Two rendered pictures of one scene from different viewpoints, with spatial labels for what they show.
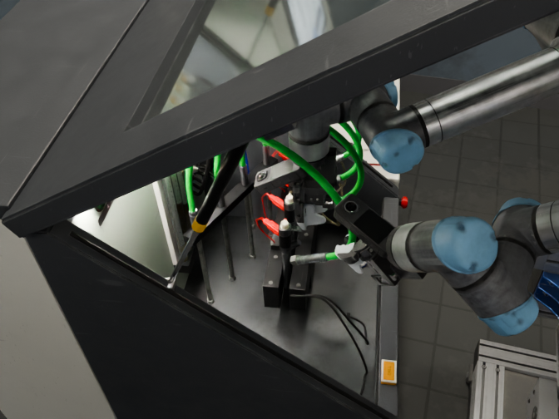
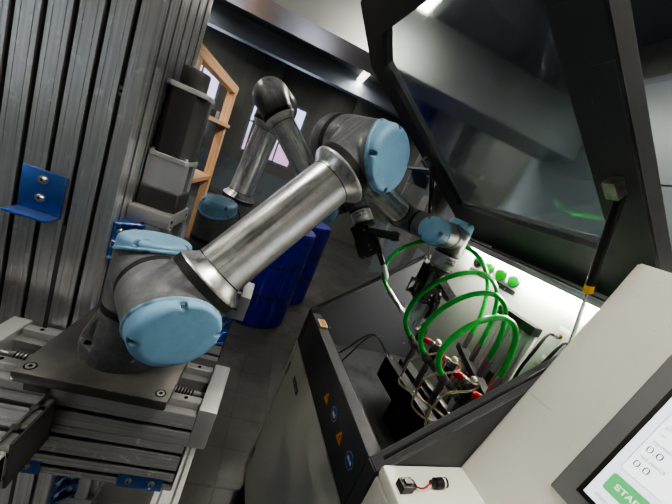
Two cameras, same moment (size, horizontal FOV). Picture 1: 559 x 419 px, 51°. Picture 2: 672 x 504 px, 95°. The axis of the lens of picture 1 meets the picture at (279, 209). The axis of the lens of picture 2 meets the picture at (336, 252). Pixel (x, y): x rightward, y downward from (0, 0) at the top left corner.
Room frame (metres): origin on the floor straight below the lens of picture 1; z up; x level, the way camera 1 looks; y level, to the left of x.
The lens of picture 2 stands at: (1.49, -0.83, 1.48)
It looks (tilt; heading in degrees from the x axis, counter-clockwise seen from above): 13 degrees down; 147
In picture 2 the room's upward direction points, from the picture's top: 23 degrees clockwise
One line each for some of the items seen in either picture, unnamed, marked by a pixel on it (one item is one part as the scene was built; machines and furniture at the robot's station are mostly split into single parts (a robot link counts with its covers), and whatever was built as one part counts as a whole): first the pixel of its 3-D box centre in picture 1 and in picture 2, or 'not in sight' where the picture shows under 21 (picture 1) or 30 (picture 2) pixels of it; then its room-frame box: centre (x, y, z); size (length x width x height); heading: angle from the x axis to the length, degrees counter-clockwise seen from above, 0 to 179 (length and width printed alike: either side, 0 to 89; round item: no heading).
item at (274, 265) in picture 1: (294, 253); (412, 412); (0.99, -0.03, 0.91); 0.34 x 0.10 x 0.15; 170
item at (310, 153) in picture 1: (309, 141); (443, 261); (0.86, -0.06, 1.36); 0.08 x 0.08 x 0.05
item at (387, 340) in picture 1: (385, 308); (329, 384); (0.83, -0.24, 0.87); 0.62 x 0.04 x 0.16; 170
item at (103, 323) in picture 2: not in sight; (134, 323); (0.90, -0.81, 1.09); 0.15 x 0.15 x 0.10
